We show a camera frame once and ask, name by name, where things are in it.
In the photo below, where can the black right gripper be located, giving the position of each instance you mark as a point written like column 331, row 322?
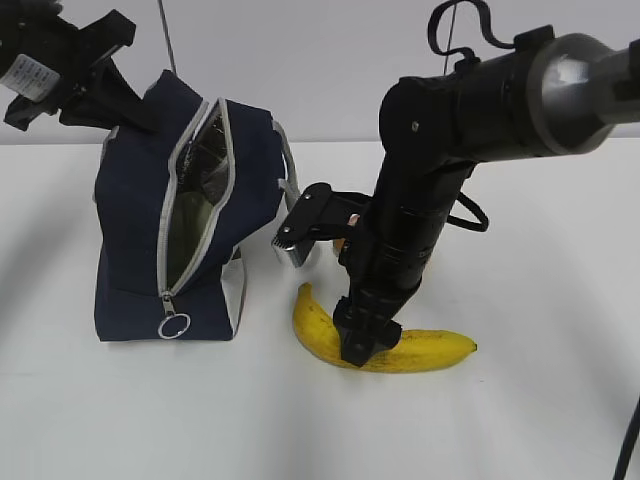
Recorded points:
column 364, row 317

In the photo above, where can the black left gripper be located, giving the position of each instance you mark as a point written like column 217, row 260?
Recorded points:
column 40, row 49

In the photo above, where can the yellow banana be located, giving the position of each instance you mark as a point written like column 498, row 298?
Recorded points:
column 418, row 351

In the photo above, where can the brown bread roll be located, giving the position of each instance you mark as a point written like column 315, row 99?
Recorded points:
column 342, row 243

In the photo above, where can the navy blue lunch bag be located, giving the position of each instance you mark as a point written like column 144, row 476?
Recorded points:
column 238, row 157

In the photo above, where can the green lid glass food container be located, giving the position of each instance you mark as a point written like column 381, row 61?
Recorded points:
column 191, row 212

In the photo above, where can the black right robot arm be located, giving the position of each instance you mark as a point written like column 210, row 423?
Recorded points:
column 551, row 96

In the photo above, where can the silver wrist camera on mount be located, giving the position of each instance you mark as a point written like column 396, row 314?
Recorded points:
column 319, row 214

